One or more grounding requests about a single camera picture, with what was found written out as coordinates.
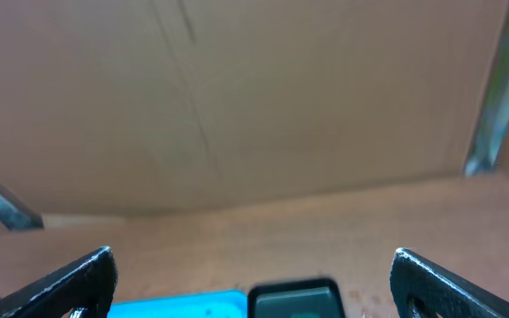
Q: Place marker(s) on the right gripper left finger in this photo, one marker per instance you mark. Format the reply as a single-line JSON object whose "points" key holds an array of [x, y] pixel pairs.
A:
{"points": [[84, 288]]}

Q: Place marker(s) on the black plastic tray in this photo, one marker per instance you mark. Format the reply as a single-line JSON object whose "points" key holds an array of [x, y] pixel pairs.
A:
{"points": [[281, 299]]}

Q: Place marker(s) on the metal frame post right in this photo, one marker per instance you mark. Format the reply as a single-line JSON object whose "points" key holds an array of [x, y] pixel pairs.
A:
{"points": [[493, 122]]}

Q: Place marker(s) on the dark green sponge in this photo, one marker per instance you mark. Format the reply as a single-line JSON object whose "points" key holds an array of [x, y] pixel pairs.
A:
{"points": [[305, 315]]}

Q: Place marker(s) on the teal plastic tray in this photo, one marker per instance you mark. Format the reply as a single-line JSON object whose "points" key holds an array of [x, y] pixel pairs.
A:
{"points": [[214, 304]]}

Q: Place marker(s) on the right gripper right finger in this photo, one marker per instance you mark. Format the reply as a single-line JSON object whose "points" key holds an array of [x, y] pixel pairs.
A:
{"points": [[422, 288]]}

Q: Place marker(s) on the metal frame post left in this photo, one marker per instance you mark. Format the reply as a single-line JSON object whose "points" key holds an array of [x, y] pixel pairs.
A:
{"points": [[16, 218]]}

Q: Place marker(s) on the metal frame post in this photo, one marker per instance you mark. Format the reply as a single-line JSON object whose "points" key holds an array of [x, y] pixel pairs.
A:
{"points": [[493, 122], [16, 218]]}

